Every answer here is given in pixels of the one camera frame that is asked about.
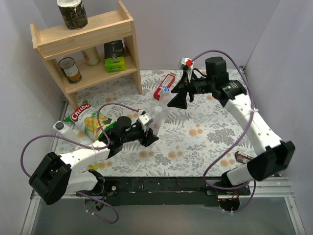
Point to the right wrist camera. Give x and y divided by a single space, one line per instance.
186 64

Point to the clear plastic bottle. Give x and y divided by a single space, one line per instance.
165 98

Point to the dark can on shelf top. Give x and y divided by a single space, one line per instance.
73 13

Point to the black and green box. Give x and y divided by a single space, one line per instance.
114 56

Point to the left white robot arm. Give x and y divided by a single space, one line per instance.
58 175

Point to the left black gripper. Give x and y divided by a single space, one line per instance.
144 134

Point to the yellow bottle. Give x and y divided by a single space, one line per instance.
94 166

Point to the cream cylindrical container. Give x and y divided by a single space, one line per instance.
91 56

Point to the clear bottle cap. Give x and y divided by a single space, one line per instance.
158 109

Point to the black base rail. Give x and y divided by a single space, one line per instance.
130 191

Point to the floral table mat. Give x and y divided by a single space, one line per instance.
192 142

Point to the white bottle grey cap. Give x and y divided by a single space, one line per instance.
64 130

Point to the wooden shelf unit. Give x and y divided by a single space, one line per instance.
58 41

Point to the clear bottle with red label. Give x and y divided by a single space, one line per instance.
157 119

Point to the brown chocolate bar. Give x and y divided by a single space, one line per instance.
242 158

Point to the green Chuba chips bag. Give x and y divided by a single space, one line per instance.
87 119

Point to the tin can on lower shelf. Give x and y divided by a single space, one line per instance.
70 70

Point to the red rectangular box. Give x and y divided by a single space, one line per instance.
166 83

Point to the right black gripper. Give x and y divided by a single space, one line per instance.
189 88

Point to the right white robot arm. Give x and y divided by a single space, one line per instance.
272 153

